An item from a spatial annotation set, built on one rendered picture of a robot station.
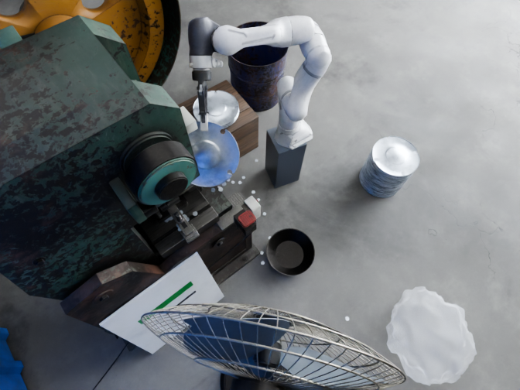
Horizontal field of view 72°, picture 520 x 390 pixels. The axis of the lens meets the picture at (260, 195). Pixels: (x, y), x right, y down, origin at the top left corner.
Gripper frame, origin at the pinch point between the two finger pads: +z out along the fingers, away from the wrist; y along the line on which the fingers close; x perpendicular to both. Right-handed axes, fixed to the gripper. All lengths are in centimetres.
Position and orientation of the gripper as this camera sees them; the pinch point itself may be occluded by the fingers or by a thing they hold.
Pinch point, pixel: (203, 122)
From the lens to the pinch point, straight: 150.6
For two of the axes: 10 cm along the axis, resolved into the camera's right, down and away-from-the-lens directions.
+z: -0.1, 9.2, 3.8
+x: 10.0, 0.0, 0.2
